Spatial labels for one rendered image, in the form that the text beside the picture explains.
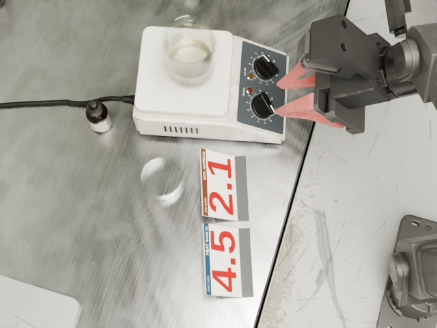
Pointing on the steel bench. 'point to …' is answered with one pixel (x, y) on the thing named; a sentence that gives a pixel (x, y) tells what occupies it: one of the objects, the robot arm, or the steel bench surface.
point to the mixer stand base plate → (34, 306)
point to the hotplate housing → (183, 129)
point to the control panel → (245, 106)
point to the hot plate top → (155, 34)
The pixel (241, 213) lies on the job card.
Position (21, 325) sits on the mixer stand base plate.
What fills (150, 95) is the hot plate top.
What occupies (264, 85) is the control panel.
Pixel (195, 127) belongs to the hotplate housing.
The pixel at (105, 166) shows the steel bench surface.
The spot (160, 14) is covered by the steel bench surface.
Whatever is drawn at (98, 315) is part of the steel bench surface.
